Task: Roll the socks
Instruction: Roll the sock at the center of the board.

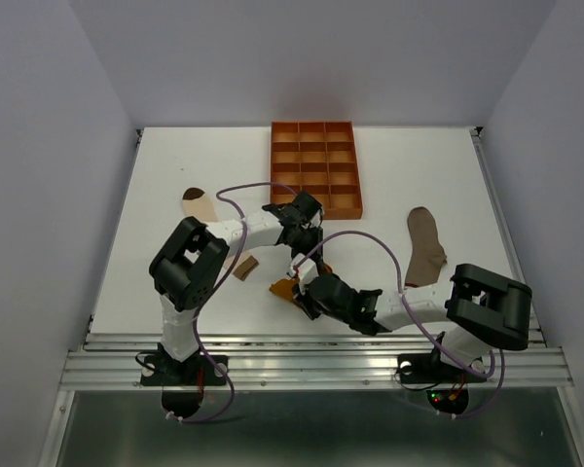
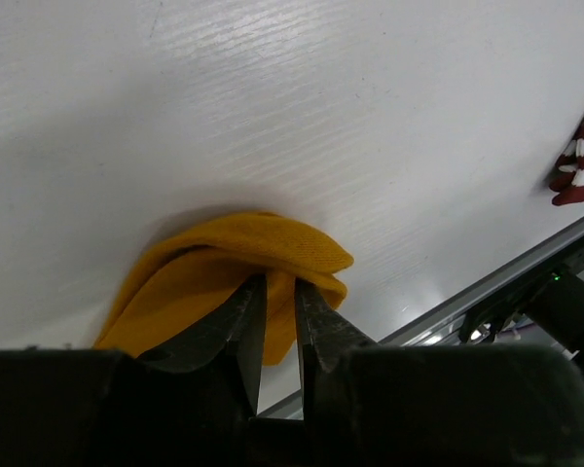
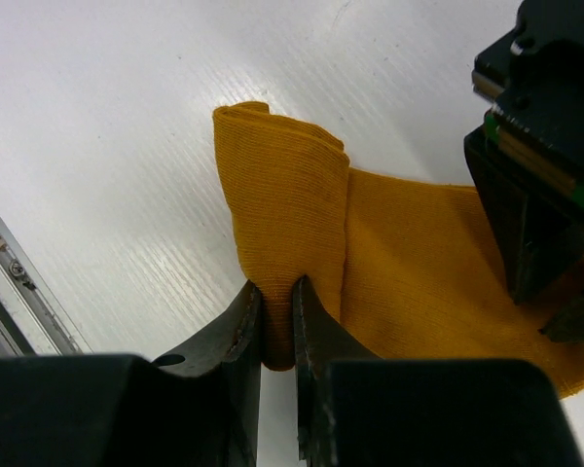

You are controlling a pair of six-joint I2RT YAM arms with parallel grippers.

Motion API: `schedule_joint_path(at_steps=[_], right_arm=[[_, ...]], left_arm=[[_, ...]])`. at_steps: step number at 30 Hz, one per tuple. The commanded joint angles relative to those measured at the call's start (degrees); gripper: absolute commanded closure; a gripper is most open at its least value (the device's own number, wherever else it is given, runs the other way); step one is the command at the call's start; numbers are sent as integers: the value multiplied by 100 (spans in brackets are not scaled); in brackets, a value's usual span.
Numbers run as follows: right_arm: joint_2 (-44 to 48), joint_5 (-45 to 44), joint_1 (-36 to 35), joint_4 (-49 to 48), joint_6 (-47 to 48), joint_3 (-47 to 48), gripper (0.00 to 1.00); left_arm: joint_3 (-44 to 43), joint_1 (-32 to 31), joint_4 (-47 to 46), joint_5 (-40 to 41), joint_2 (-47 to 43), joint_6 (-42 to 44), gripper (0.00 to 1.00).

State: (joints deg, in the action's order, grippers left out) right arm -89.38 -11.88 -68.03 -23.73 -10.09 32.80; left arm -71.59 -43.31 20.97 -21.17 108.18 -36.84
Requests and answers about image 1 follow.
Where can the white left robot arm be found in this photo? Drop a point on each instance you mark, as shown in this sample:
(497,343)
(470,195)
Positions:
(187,267)

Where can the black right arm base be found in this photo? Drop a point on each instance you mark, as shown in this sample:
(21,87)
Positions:
(444,386)

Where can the orange compartment tray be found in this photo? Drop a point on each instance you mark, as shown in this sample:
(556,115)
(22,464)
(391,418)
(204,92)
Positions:
(320,159)

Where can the mustard yellow striped sock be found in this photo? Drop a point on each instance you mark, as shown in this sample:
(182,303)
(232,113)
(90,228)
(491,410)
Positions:
(288,288)

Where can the aluminium right side rail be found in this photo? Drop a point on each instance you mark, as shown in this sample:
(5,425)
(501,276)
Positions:
(504,231)

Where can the aluminium front rail frame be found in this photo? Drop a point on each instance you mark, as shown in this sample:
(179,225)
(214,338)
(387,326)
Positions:
(106,362)

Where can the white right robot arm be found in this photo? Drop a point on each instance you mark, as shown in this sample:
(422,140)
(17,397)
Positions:
(489,310)

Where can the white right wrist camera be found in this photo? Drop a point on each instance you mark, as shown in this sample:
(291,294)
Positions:
(302,268)

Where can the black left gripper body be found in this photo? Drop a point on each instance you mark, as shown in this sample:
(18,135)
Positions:
(305,239)

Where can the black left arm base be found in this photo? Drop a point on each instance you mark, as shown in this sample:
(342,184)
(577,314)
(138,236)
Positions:
(182,384)

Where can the taupe sock with maroon cuff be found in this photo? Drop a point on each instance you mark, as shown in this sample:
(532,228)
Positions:
(428,255)

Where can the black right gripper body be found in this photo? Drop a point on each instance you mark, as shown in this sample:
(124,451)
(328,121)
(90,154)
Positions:
(313,308)

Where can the cream and brown sock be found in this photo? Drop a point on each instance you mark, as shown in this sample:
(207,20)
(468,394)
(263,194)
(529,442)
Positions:
(197,203)

